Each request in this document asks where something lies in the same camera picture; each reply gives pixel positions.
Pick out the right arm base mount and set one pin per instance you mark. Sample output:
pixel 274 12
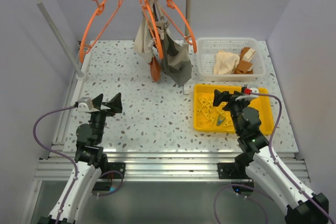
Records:
pixel 240 182

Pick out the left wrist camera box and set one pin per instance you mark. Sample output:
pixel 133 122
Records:
pixel 84 104

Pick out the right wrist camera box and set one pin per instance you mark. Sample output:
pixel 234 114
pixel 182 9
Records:
pixel 251 92

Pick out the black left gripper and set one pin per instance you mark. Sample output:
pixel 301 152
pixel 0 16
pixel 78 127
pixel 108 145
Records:
pixel 114 104

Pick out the pile of cream clothespins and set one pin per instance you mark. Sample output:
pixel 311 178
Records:
pixel 206 114

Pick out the beige hanging underwear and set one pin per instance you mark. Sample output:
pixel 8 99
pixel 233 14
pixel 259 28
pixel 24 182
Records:
pixel 143 44

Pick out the brown and cream underwear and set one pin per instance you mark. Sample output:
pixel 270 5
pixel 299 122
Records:
pixel 245 65

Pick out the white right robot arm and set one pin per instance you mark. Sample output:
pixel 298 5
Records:
pixel 259 162

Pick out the wooden clip hanger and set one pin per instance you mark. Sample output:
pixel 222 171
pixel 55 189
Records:
pixel 159 16

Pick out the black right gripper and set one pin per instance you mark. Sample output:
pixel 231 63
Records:
pixel 225 96

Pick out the white plastic basket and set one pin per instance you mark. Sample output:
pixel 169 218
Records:
pixel 208 47

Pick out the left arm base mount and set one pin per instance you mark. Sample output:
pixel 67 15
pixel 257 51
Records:
pixel 111 178

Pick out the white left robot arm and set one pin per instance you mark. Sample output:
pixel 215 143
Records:
pixel 92 173

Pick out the aluminium rail frame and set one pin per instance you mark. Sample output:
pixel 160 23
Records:
pixel 155 136

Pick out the orange hanging underwear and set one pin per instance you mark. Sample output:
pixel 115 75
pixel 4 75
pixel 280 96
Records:
pixel 155 69

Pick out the orange hanger with clothes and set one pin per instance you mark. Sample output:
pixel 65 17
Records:
pixel 150 20

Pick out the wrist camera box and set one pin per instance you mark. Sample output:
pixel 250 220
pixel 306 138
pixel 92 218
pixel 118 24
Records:
pixel 84 104
pixel 251 92

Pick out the yellow plastic tray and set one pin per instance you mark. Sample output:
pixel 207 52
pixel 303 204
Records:
pixel 262 104

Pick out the grey hanging underwear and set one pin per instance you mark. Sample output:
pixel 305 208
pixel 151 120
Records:
pixel 176 62

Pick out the teal clothespin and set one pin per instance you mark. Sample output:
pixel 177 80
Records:
pixel 220 120

